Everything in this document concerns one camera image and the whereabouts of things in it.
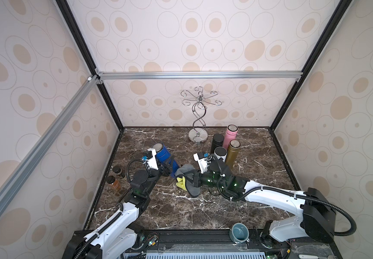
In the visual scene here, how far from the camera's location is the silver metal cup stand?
0.92 metres

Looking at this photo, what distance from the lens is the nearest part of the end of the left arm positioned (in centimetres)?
58

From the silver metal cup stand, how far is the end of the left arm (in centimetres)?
37
